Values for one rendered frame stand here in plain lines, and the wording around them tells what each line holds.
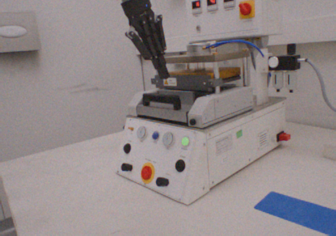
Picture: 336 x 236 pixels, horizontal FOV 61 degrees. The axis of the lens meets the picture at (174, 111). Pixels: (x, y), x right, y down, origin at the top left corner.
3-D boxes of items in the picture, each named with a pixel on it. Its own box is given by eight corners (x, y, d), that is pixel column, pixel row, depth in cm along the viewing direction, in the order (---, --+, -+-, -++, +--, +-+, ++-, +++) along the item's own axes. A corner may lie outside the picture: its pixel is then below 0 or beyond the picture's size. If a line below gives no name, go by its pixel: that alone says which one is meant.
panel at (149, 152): (117, 172, 93) (130, 117, 95) (182, 202, 72) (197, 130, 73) (111, 172, 92) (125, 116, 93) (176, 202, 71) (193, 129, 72)
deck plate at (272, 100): (210, 94, 127) (210, 92, 127) (286, 99, 103) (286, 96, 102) (126, 117, 97) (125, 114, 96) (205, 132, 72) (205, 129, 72)
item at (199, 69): (194, 78, 108) (193, 52, 106) (245, 78, 92) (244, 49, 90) (161, 84, 97) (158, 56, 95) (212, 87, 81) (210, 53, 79)
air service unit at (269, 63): (264, 90, 96) (264, 45, 93) (309, 92, 86) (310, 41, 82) (256, 92, 93) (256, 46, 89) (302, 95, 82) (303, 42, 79)
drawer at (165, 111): (197, 99, 112) (195, 80, 110) (246, 103, 96) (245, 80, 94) (137, 116, 92) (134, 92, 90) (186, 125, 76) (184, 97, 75)
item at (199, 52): (199, 75, 115) (197, 42, 112) (272, 76, 93) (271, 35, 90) (154, 84, 99) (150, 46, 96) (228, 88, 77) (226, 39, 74)
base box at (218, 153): (212, 131, 131) (210, 94, 127) (294, 145, 104) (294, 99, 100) (113, 172, 95) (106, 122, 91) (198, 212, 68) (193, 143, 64)
